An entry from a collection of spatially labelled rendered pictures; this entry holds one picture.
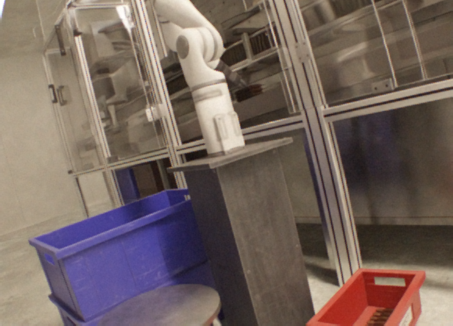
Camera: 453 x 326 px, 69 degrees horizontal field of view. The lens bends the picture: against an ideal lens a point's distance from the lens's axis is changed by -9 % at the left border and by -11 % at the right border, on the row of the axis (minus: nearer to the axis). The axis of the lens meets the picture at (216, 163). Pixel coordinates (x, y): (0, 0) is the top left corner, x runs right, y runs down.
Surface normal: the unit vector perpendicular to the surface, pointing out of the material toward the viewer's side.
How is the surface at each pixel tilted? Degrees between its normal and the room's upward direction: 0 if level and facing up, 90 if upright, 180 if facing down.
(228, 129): 90
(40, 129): 90
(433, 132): 90
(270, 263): 90
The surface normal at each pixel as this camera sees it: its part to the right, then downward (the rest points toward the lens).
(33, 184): 0.60, -0.09
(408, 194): -0.76, 0.26
